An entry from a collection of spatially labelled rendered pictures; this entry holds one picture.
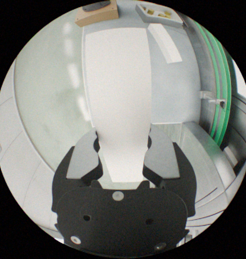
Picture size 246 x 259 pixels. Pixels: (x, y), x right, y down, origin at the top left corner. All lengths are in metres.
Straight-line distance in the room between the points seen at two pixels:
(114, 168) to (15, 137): 3.11
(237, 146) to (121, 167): 0.73
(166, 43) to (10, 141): 3.32
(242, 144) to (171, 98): 0.61
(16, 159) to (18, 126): 0.94
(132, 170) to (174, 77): 0.46
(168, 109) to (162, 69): 0.22
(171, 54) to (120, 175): 0.47
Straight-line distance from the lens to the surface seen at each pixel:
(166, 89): 0.50
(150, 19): 0.57
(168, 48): 0.47
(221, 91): 0.55
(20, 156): 3.17
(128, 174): 0.17
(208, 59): 0.57
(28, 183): 3.31
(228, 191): 0.43
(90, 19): 0.59
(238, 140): 0.74
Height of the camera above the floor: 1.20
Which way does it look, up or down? 59 degrees down
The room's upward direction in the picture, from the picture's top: 178 degrees counter-clockwise
